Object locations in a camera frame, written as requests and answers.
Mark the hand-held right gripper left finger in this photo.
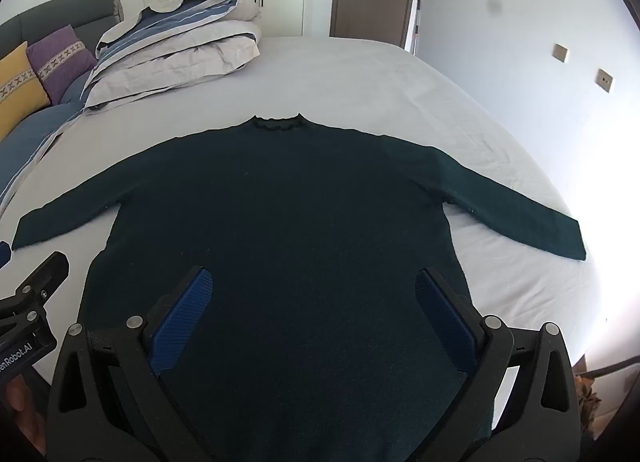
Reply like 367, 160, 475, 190
46, 266, 221, 462

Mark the yellow cushion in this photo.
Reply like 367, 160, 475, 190
0, 42, 52, 140

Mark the brown object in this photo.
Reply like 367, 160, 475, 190
574, 373, 601, 425

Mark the grey upholstered headboard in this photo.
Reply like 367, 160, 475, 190
0, 0, 123, 58

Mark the folded grey blue duvet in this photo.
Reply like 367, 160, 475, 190
82, 0, 264, 110

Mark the purple cushion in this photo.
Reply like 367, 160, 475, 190
26, 24, 97, 105

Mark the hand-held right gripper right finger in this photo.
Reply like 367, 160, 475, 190
415, 267, 583, 462

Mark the dark green sweater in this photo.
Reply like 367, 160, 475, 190
11, 113, 587, 462

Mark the person's left hand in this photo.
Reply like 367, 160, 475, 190
1, 373, 47, 454

